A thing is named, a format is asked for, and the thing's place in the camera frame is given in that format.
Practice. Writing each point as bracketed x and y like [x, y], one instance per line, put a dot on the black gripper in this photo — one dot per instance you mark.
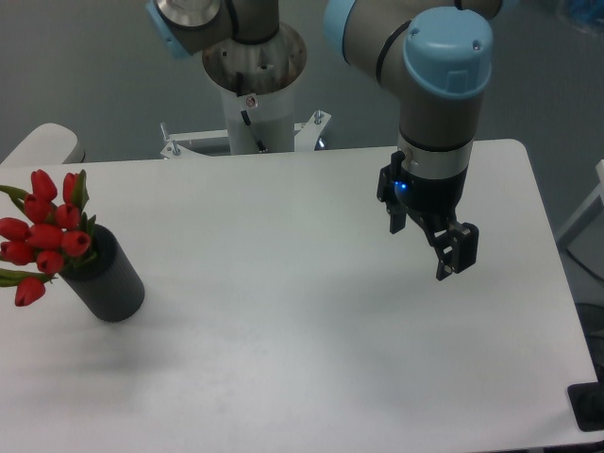
[431, 204]

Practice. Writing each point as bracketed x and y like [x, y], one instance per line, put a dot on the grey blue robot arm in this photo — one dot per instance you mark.
[434, 57]

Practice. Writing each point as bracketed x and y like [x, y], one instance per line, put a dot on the dark grey ribbed vase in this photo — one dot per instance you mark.
[108, 285]

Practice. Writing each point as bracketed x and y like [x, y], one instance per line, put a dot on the black device at table edge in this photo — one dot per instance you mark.
[587, 404]

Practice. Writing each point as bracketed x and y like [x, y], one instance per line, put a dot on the blue object top right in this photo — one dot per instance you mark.
[586, 14]

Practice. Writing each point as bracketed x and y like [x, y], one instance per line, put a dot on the red tulip bouquet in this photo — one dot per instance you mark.
[55, 237]

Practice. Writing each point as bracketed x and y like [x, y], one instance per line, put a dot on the white chair armrest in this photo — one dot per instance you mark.
[47, 144]

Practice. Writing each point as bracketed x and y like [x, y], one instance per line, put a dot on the white furniture frame right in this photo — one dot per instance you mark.
[583, 215]

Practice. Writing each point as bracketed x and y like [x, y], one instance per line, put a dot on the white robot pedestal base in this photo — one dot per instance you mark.
[257, 84]

